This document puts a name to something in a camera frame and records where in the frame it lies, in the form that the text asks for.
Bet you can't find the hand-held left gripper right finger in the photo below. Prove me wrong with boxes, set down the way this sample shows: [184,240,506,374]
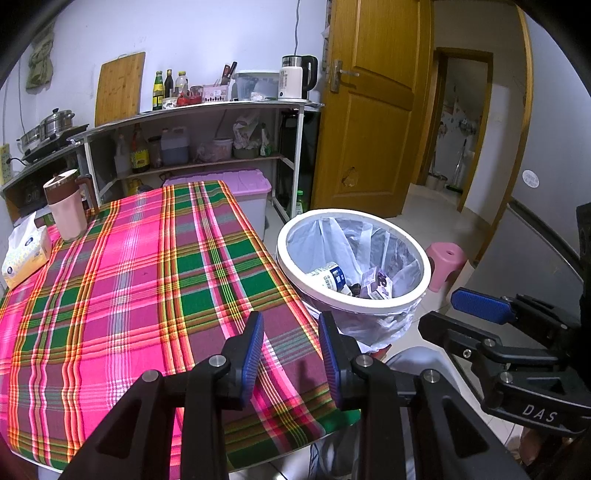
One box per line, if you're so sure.
[318,311,532,480]

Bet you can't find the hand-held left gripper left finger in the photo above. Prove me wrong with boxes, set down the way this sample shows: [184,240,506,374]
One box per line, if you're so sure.
[60,311,265,480]

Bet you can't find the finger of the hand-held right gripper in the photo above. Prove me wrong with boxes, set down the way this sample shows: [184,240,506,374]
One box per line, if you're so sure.
[418,311,562,371]
[450,287,583,352]

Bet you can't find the white paper cup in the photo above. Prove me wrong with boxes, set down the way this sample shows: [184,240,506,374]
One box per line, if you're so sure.
[307,261,347,292]

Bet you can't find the white round bin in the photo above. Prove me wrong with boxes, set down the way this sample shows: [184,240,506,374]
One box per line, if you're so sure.
[276,209,435,352]

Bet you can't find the purple white small carton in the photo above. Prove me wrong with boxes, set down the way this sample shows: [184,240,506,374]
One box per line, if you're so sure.
[360,268,394,300]

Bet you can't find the white round stool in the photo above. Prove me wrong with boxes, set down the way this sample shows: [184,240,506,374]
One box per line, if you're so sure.
[385,346,462,402]

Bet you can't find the pink plastic stool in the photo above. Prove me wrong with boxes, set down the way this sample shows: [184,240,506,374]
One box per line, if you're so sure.
[426,243,468,292]

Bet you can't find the clear plastic bin liner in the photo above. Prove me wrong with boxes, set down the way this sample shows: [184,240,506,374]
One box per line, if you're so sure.
[286,216,426,352]

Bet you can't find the pink green plaid tablecloth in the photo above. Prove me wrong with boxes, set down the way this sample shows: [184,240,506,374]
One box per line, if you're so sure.
[0,181,361,472]

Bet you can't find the purple lidded storage box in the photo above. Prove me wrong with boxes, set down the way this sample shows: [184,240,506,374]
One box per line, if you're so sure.
[163,168,272,241]

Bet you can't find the yellow wooden door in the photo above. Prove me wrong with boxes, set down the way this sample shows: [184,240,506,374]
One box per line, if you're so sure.
[310,0,435,219]

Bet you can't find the plastic jug of dark liquid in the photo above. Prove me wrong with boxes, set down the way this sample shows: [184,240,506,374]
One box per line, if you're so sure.
[160,128,191,166]

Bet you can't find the crumpled plastic bags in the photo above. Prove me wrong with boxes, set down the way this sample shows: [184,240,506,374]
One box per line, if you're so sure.
[231,111,273,160]

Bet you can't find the soy sauce bottle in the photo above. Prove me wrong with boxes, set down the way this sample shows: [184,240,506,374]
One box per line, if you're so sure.
[130,124,151,174]

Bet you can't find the pink jug with brown lid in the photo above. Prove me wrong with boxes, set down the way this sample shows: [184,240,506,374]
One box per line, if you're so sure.
[44,169,100,241]

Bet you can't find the white plastic bottle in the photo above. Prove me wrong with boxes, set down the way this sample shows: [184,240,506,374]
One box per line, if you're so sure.
[113,134,132,176]

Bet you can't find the white yellow tissue pack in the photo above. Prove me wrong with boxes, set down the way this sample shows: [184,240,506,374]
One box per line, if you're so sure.
[1,215,52,289]

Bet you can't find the metal shelf unit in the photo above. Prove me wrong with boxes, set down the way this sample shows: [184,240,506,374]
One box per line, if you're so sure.
[69,99,324,217]

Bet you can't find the clear plastic container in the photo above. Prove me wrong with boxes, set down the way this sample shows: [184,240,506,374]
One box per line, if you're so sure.
[233,70,281,101]

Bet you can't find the white black electric kettle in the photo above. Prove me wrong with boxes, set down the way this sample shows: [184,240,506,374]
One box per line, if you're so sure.
[278,54,319,102]

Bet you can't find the low metal counter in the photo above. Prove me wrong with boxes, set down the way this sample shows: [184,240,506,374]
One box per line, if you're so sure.
[0,143,88,222]

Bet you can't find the black stove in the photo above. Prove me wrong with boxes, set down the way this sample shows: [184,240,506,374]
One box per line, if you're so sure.
[21,124,90,163]

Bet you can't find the wooden cutting board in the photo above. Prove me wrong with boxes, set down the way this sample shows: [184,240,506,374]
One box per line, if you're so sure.
[95,52,146,127]

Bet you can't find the steel pot with lid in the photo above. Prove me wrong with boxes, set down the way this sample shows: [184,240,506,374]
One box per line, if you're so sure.
[39,108,75,139]

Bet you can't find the steel pan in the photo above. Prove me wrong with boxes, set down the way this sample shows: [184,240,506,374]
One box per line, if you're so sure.
[17,127,44,151]

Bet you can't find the hanging green cloth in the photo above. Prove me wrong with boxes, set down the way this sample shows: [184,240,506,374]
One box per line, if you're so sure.
[25,23,56,90]

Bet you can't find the metal door handle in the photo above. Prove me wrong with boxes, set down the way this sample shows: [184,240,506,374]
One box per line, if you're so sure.
[329,59,360,93]

